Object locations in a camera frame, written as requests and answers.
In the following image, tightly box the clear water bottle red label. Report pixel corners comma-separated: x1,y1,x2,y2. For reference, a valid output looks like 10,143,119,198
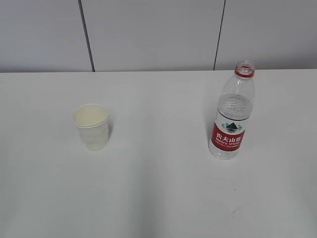
209,60,255,161

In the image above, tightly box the white paper cup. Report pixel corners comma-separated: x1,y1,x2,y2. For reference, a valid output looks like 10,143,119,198
72,104,109,151

